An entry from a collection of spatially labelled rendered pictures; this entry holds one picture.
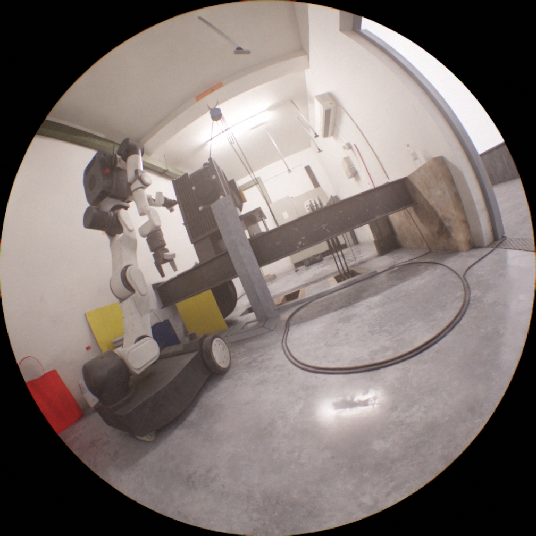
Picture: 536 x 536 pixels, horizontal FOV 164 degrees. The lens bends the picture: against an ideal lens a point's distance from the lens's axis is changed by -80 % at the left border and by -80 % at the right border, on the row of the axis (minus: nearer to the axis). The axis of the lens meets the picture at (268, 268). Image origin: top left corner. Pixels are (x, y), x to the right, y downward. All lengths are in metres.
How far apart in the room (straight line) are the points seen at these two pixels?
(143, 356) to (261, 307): 0.99
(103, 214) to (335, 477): 1.24
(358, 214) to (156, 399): 1.69
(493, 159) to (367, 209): 7.63
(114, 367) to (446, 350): 1.10
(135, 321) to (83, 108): 2.54
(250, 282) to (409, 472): 1.42
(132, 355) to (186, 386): 0.25
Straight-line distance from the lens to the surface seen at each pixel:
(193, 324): 1.99
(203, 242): 1.80
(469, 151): 1.56
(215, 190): 1.76
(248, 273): 1.46
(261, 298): 1.47
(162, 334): 1.88
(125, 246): 1.06
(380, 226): 2.42
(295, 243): 1.53
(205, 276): 1.84
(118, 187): 1.18
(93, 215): 1.03
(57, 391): 1.51
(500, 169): 8.69
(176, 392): 0.79
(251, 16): 2.68
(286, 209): 4.70
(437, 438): 0.48
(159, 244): 0.92
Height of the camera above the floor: 0.43
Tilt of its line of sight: 2 degrees down
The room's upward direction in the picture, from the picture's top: 23 degrees counter-clockwise
